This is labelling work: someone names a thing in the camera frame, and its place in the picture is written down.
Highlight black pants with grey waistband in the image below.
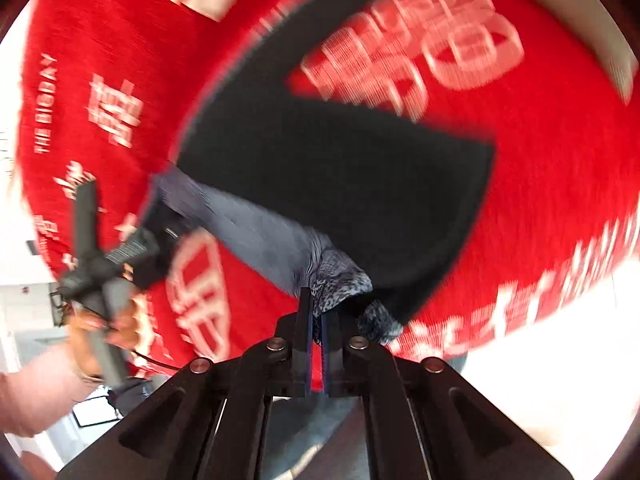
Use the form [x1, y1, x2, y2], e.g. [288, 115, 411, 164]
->
[141, 0, 495, 344]

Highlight person's left hand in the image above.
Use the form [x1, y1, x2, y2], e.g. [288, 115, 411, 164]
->
[66, 298, 141, 378]

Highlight red blanket with white characters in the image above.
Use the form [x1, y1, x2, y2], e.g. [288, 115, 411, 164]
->
[16, 0, 639, 360]

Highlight white pillow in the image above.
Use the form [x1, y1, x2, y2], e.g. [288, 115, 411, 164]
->
[537, 0, 639, 103]

